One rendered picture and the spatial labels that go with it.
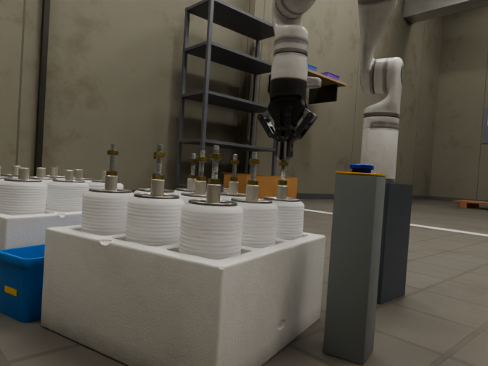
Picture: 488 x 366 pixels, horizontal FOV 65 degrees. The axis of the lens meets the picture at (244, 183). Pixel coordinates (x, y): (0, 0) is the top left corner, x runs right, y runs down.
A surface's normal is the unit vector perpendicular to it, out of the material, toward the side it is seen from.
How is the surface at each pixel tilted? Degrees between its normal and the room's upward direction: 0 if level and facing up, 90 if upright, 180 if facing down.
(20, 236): 90
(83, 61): 90
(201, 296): 90
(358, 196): 90
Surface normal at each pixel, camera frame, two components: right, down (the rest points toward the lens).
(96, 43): 0.69, 0.06
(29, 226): 0.87, 0.07
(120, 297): -0.52, -0.01
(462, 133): -0.73, -0.03
